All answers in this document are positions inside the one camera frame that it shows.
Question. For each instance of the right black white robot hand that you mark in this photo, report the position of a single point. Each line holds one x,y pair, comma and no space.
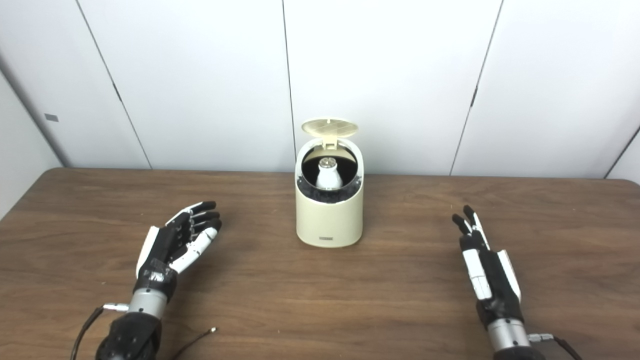
497,285

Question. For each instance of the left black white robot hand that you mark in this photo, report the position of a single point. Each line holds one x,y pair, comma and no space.
167,245

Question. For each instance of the cream-colored bin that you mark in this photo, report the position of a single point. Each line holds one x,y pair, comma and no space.
330,220

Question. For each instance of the small white plastic bottle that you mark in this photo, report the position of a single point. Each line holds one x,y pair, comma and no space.
328,175

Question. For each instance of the round cream bin lid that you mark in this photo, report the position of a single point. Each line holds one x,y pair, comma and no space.
330,127

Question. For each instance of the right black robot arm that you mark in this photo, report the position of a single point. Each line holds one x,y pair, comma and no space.
507,337

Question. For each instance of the black bin liner bag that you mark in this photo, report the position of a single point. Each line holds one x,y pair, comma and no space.
330,196

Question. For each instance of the small gray wall label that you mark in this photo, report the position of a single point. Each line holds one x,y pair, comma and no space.
51,118

